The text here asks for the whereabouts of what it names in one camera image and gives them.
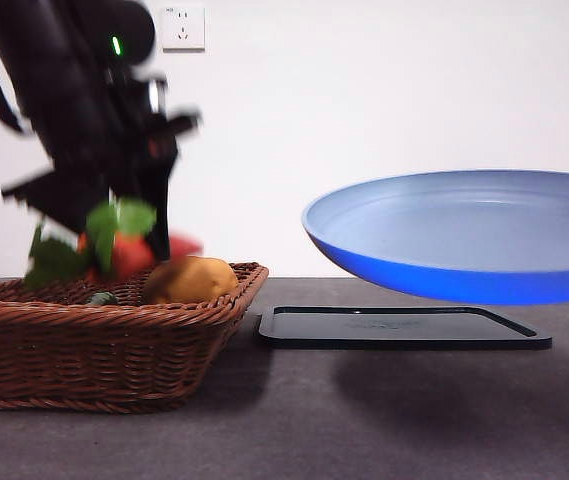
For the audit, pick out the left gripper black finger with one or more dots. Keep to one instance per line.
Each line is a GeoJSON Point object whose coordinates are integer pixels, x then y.
{"type": "Point", "coordinates": [163, 220]}

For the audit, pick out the orange carrot with green leaves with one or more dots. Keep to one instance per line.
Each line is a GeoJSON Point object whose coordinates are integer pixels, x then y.
{"type": "Point", "coordinates": [131, 255]}

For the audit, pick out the blue round plate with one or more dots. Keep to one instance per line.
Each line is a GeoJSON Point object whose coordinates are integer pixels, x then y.
{"type": "Point", "coordinates": [454, 225]}

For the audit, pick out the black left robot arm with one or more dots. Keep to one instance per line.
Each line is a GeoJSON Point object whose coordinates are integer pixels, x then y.
{"type": "Point", "coordinates": [64, 100]}

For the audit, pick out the yellow-brown potato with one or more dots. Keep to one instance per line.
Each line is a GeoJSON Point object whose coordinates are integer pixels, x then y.
{"type": "Point", "coordinates": [194, 280]}

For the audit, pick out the small green vegetable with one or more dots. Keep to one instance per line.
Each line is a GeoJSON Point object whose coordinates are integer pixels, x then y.
{"type": "Point", "coordinates": [103, 299]}

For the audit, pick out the brown wicker basket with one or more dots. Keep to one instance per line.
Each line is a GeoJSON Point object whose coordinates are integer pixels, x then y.
{"type": "Point", "coordinates": [89, 360]}

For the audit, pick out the black rectangular tray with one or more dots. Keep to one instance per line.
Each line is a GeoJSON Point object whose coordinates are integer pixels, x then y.
{"type": "Point", "coordinates": [389, 327]}

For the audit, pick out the white wall socket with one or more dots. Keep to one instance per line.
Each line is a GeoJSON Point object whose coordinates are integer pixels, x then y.
{"type": "Point", "coordinates": [186, 30]}

